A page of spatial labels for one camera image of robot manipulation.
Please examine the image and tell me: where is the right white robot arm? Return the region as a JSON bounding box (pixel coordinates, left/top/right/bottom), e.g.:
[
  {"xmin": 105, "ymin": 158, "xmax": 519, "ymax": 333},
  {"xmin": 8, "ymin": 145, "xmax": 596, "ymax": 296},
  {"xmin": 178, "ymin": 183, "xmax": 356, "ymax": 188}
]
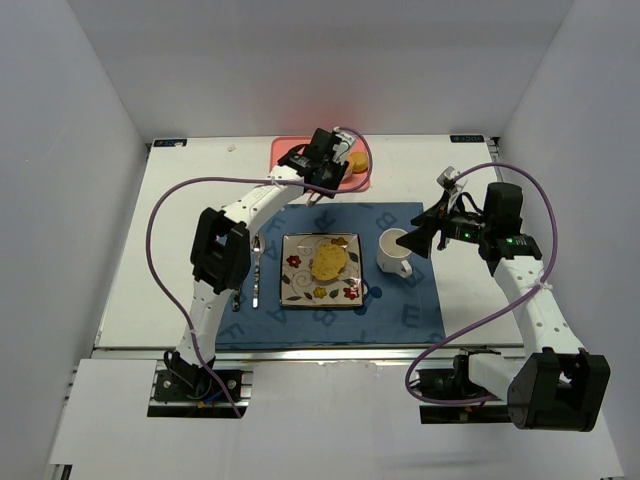
[{"xmin": 397, "ymin": 181, "xmax": 611, "ymax": 432}]

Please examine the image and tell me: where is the square floral plate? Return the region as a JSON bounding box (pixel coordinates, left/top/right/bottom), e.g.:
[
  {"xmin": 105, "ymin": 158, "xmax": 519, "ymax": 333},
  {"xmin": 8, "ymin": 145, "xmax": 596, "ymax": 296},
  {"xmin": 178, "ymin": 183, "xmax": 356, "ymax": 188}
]
[{"xmin": 280, "ymin": 233, "xmax": 364, "ymax": 309}]

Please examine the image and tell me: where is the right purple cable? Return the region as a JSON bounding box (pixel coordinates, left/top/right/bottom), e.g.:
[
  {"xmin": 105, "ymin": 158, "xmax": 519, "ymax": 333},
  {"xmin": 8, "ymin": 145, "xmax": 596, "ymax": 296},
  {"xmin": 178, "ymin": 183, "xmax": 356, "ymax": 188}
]
[{"xmin": 405, "ymin": 160, "xmax": 557, "ymax": 404}]

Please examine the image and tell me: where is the fork with patterned handle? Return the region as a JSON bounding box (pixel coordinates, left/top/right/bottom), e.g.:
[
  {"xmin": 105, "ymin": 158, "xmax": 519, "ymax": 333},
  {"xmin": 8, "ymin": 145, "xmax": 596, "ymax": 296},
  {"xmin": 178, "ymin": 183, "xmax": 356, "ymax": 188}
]
[{"xmin": 232, "ymin": 288, "xmax": 242, "ymax": 312}]

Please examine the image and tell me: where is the purple cable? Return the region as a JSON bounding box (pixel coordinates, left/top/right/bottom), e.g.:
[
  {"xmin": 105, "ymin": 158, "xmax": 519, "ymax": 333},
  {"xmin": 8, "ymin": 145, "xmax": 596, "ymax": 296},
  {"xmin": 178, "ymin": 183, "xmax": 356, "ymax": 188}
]
[
  {"xmin": 405, "ymin": 160, "xmax": 557, "ymax": 404},
  {"xmin": 145, "ymin": 124, "xmax": 374, "ymax": 419}
]

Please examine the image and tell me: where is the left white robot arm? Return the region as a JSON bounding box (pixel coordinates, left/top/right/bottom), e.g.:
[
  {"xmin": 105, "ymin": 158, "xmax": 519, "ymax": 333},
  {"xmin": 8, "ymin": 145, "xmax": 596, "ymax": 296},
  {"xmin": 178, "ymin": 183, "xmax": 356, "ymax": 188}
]
[{"xmin": 167, "ymin": 128, "xmax": 356, "ymax": 370}]

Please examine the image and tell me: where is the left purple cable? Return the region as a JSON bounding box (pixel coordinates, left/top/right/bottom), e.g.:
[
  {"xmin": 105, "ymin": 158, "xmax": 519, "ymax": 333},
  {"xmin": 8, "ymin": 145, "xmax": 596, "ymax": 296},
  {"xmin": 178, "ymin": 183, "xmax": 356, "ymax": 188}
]
[{"xmin": 145, "ymin": 124, "xmax": 374, "ymax": 419}]

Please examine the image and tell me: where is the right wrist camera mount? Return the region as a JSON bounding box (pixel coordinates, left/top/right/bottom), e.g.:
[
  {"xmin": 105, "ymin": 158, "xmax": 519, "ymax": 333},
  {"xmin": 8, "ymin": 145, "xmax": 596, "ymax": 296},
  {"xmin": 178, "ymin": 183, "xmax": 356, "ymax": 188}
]
[{"xmin": 436, "ymin": 166, "xmax": 467, "ymax": 211}]

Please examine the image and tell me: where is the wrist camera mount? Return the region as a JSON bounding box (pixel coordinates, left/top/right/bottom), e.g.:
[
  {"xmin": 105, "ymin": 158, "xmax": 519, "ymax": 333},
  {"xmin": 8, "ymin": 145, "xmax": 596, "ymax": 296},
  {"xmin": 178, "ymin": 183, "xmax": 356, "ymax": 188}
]
[
  {"xmin": 436, "ymin": 166, "xmax": 467, "ymax": 211},
  {"xmin": 332, "ymin": 127, "xmax": 357, "ymax": 164}
]

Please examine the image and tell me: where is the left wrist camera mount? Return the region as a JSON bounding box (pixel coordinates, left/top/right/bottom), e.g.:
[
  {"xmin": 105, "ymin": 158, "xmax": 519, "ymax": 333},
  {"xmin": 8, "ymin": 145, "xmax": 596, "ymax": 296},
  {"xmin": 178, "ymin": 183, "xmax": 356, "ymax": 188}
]
[{"xmin": 332, "ymin": 127, "xmax": 357, "ymax": 164}]

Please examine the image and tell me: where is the small round muffin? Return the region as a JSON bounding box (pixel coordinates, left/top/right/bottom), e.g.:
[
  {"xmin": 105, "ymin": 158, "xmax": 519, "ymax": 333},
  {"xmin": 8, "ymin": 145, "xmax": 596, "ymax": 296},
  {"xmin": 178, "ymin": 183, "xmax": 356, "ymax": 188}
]
[{"xmin": 347, "ymin": 152, "xmax": 370, "ymax": 174}]

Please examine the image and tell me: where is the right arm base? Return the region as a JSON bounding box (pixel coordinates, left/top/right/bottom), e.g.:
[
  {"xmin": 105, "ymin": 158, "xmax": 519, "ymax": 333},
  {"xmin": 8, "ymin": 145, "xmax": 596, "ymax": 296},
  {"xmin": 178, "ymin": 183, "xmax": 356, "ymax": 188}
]
[{"xmin": 410, "ymin": 348, "xmax": 511, "ymax": 425}]

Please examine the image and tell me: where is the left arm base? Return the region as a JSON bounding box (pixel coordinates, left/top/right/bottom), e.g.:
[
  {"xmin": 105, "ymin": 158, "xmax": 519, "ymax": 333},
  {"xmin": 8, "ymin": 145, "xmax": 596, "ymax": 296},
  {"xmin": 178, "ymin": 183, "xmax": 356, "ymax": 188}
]
[{"xmin": 147, "ymin": 350, "xmax": 253, "ymax": 419}]

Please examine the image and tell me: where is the white mug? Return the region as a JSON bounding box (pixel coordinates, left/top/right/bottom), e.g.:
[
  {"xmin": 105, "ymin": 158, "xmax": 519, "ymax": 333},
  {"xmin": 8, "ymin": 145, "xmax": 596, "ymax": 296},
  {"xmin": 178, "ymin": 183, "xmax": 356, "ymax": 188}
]
[{"xmin": 376, "ymin": 228, "xmax": 413, "ymax": 278}]

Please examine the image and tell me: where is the pink tray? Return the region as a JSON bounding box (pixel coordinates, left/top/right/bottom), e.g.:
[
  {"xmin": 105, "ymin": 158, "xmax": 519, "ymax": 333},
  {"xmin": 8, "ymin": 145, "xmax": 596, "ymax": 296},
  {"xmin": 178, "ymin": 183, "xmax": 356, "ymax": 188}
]
[{"xmin": 268, "ymin": 136, "xmax": 371, "ymax": 192}]

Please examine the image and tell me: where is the spoon with patterned handle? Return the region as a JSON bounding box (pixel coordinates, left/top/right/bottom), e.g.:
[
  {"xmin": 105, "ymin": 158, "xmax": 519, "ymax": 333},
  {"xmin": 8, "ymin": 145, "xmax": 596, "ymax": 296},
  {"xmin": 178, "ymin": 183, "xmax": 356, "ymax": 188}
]
[{"xmin": 252, "ymin": 232, "xmax": 266, "ymax": 309}]

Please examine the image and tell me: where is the blue letter placemat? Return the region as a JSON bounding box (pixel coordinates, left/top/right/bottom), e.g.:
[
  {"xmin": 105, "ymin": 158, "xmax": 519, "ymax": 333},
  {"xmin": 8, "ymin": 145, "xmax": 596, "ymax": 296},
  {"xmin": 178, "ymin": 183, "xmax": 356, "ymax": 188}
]
[{"xmin": 216, "ymin": 202, "xmax": 444, "ymax": 351}]

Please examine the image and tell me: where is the bread slice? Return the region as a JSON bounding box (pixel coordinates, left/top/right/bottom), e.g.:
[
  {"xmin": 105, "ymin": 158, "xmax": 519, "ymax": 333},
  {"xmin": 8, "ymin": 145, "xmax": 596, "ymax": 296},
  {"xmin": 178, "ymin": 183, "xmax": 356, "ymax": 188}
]
[{"xmin": 311, "ymin": 242, "xmax": 348, "ymax": 282}]

